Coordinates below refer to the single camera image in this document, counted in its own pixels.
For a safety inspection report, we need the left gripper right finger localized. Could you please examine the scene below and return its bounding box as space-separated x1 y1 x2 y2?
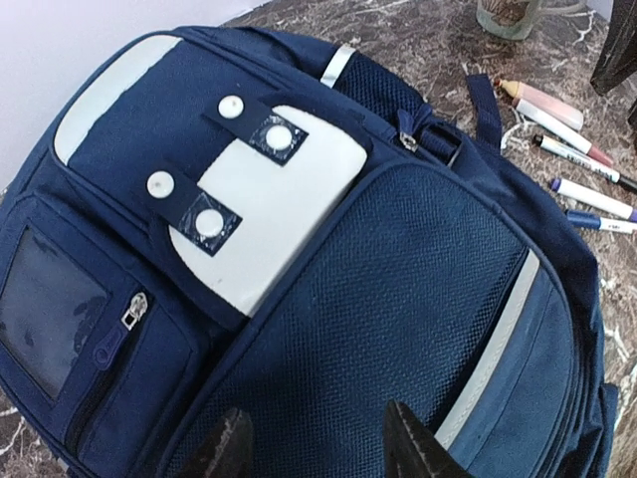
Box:
382 399 468 478

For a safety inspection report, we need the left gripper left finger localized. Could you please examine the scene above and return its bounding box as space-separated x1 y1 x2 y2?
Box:
186 408 254 477

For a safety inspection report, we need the navy blue student backpack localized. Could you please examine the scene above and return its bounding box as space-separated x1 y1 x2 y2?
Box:
1 26 618 477

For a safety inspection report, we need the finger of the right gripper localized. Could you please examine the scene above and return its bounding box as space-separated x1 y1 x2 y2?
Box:
590 0 636 96

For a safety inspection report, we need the red-capped white marker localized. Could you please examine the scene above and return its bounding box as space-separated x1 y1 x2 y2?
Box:
513 99 614 166

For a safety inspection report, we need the blue-capped white marker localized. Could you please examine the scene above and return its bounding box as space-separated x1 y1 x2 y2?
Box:
565 209 636 234

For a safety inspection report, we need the purple-capped white marker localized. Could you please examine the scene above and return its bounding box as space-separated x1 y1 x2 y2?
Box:
550 177 636 222

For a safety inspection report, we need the black-capped white marker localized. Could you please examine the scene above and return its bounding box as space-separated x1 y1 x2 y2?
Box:
532 134 636 193

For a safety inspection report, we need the pink pencil-shaped eraser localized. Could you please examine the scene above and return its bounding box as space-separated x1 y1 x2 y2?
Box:
494 79 584 131

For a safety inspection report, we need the cream floral ceramic mug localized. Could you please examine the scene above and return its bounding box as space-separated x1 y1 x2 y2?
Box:
476 0 586 41

